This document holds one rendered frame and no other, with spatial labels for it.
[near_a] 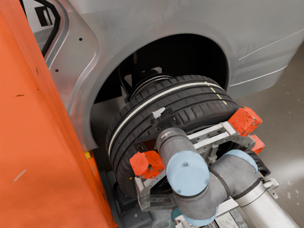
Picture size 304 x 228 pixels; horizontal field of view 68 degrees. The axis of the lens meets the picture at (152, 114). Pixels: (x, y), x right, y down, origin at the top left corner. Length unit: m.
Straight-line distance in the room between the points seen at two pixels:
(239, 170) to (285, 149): 1.81
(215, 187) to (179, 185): 0.13
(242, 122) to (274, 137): 1.59
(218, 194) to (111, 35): 0.61
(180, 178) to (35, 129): 0.32
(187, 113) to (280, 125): 1.87
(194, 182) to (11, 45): 0.42
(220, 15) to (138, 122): 0.55
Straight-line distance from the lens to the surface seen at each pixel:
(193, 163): 0.49
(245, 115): 0.90
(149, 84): 1.19
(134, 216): 1.44
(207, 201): 0.60
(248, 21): 1.17
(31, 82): 0.25
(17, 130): 0.29
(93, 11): 0.80
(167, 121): 0.68
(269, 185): 0.94
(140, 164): 0.77
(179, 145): 0.54
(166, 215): 1.63
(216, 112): 0.86
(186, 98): 0.87
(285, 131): 2.58
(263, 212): 0.66
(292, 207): 2.17
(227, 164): 0.64
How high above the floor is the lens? 1.78
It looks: 49 degrees down
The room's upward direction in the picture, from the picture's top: straight up
